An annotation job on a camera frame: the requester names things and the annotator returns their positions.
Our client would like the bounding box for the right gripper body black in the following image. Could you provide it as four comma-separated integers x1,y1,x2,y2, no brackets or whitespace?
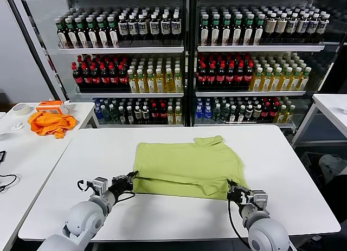
227,188,253,207

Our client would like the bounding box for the yellow drink bottle white cap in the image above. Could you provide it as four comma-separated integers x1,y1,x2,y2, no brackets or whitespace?
137,69,147,94
165,68,175,93
146,69,156,94
127,69,138,94
173,68,184,93
156,68,165,94

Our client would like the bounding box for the thin black cable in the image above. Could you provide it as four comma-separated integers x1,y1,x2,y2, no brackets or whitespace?
0,174,18,194

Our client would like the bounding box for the dark bottle tan label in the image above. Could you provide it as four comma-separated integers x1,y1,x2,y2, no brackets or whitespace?
264,12,278,39
275,12,288,39

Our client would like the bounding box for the white side table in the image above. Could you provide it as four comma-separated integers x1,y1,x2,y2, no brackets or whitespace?
291,93,347,149
0,101,100,251

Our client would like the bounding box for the dark bottle blue label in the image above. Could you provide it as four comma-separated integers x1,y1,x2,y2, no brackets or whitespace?
306,14,320,39
295,13,310,39
285,13,299,39
160,14,171,41
127,15,139,41
316,14,331,38
137,14,149,41
149,14,160,41
118,15,129,41
171,14,182,41

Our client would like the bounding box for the orange and white box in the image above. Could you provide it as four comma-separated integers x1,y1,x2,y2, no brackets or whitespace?
35,100,69,115

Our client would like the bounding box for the black door frame bar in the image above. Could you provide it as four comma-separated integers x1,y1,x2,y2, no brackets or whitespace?
4,0,68,101

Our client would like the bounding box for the crumpled orange cloth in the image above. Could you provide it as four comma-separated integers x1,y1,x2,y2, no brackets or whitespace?
28,112,79,139

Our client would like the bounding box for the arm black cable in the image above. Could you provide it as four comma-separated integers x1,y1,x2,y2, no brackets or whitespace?
227,199,254,249
77,179,136,205

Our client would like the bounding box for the grey fabric bundle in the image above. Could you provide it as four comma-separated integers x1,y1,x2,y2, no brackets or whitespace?
318,155,347,181

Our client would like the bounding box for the white tape roll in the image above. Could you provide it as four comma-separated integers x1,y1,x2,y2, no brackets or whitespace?
12,104,31,117

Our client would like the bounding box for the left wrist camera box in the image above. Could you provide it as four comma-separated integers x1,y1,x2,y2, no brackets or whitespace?
92,177,108,195

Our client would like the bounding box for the dark bottle green cap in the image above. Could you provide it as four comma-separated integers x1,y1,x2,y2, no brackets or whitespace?
210,14,221,46
200,14,210,46
65,17,78,49
55,17,68,49
107,16,120,48
232,14,243,46
96,16,109,48
75,17,88,49
243,14,254,46
221,14,233,46
86,16,99,49
253,14,266,45

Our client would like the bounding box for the glass drinks cabinet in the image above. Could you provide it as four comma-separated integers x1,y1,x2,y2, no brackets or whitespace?
40,0,192,128
191,0,330,128

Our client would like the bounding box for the black crate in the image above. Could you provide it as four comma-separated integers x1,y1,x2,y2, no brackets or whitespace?
300,151,323,178

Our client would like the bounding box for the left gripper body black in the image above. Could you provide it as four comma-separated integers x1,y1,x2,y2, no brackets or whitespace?
110,179,133,200

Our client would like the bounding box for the open glass cabinet door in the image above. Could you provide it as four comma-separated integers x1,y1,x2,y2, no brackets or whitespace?
309,0,347,100

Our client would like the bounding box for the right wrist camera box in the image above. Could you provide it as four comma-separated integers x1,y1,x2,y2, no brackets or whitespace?
250,190,269,210

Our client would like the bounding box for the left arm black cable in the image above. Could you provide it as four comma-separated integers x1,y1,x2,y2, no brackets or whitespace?
77,179,136,205

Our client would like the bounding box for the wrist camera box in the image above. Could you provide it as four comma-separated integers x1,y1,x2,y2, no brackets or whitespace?
250,190,269,210
92,177,108,195

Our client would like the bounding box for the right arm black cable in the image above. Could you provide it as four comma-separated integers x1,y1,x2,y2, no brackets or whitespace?
227,199,254,249

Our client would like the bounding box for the light green polo shirt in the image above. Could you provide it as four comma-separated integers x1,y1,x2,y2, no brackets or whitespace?
132,136,250,201

